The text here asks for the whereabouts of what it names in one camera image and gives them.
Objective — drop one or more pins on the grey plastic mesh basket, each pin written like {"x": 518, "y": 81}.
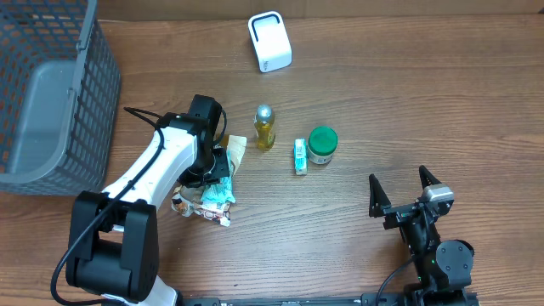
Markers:
{"x": 60, "y": 86}

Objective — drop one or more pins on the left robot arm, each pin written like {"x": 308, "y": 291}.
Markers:
{"x": 113, "y": 249}

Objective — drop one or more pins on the small Kleenex tissue pack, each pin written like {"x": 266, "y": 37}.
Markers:
{"x": 300, "y": 157}

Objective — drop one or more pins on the colourful snack wrapper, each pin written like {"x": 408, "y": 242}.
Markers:
{"x": 187, "y": 202}

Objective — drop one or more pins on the teal tissue pack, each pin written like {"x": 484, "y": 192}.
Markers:
{"x": 221, "y": 192}

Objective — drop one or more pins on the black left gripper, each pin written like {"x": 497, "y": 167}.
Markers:
{"x": 219, "y": 167}

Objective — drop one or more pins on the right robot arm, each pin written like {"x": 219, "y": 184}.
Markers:
{"x": 443, "y": 268}

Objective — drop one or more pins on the brown snack packet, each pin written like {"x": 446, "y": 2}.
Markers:
{"x": 236, "y": 148}

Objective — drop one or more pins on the white barcode scanner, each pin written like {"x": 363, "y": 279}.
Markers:
{"x": 270, "y": 41}

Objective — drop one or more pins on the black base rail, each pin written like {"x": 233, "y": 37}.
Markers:
{"x": 289, "y": 302}

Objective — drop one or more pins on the green lid jar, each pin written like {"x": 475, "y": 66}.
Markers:
{"x": 322, "y": 143}

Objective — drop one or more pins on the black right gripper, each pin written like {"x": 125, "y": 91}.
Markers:
{"x": 397, "y": 212}

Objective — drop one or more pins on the clear bottle with silver cap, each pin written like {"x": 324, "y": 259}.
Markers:
{"x": 264, "y": 123}

